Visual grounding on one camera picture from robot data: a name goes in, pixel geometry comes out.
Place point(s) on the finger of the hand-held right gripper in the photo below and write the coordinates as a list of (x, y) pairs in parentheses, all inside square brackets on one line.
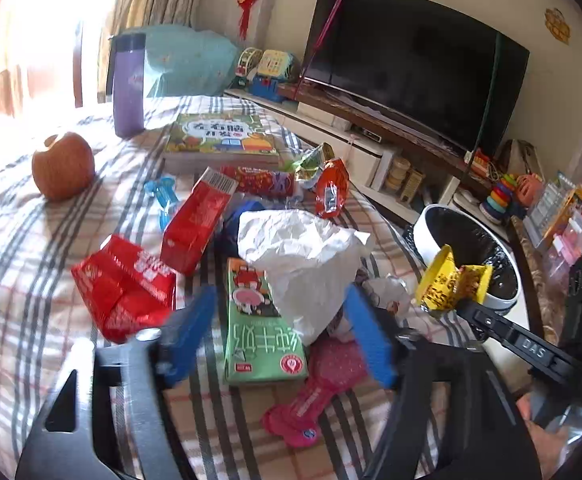
[(521, 342)]

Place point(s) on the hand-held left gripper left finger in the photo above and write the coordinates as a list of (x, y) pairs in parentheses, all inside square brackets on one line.
[(191, 332)]

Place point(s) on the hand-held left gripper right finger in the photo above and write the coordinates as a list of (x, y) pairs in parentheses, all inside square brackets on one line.
[(371, 340)]

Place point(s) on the green milk carton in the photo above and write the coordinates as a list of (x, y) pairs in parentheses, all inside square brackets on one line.
[(253, 332)]

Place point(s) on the yellow snack wrapper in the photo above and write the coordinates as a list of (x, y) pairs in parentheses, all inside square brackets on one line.
[(446, 285)]

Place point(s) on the white paper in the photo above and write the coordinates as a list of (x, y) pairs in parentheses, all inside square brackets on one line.
[(301, 260)]

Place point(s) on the red carton box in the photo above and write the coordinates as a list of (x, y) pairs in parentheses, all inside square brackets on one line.
[(196, 222)]

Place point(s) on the white round trash bin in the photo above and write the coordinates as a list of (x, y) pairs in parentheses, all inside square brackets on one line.
[(476, 237)]

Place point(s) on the dark blue bag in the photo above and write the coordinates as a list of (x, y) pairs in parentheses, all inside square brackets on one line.
[(236, 227)]

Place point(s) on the person's right hand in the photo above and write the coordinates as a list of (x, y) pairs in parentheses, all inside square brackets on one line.
[(546, 445)]

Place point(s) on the pink wrapper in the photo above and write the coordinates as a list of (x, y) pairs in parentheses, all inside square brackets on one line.
[(316, 392)]

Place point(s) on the red crumpled packet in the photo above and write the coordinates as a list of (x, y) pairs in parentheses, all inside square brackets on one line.
[(121, 285)]

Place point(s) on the clear toy packages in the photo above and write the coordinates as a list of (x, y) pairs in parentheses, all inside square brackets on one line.
[(566, 210)]

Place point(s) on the orange round toy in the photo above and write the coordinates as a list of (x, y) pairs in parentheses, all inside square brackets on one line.
[(528, 189)]

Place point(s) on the blue plastic clip toy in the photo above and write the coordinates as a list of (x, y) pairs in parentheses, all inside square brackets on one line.
[(163, 197)]

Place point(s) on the orange-red snack packet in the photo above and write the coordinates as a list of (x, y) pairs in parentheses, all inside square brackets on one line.
[(333, 187)]

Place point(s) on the plaid tablecloth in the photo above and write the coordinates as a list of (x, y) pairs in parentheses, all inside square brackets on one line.
[(46, 270)]

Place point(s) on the wooden house-shaped box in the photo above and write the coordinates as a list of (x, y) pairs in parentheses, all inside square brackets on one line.
[(413, 184)]

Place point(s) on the beige bag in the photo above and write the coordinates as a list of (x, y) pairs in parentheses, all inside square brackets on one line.
[(521, 155)]

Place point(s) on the red snack tube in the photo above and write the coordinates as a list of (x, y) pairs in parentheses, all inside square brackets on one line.
[(261, 181)]

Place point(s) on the stack of round containers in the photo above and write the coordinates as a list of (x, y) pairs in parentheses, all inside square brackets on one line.
[(398, 170)]

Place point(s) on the orange toy phone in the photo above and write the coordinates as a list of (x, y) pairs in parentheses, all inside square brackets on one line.
[(481, 162)]

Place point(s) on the green snack wrapper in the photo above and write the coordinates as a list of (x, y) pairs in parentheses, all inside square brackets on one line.
[(311, 162)]

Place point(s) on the green children's book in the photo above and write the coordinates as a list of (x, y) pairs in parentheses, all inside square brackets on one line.
[(221, 137)]

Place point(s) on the black set-top box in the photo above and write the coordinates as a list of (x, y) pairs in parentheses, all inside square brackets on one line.
[(368, 133)]

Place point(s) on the red apple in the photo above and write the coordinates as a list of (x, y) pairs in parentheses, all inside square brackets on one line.
[(63, 165)]

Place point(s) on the white TV stand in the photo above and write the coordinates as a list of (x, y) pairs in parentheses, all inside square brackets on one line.
[(321, 117)]

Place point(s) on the purple thermos bottle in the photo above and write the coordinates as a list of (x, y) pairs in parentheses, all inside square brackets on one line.
[(128, 85)]

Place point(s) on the teal cloth-covered furniture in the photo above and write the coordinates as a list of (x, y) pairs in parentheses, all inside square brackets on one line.
[(191, 62)]

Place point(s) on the ferris wheel toy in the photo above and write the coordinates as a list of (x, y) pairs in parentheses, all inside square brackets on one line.
[(248, 62)]

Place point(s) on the toy phone with buttons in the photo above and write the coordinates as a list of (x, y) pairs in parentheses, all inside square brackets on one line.
[(277, 65)]

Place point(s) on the black television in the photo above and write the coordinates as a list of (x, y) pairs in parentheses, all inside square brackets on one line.
[(411, 60)]

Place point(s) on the gold wall sticker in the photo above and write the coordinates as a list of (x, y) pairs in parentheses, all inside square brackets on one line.
[(557, 25)]

